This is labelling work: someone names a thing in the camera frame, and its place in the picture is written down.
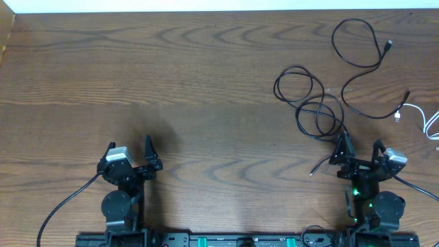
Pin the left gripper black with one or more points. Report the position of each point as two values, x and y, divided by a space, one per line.
132 170

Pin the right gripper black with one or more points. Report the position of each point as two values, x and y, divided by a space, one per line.
361 168

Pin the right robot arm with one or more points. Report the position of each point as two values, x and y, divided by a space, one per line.
371 208

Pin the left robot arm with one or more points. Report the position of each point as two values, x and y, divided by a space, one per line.
123 208

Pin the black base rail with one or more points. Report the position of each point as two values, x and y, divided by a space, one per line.
149 238

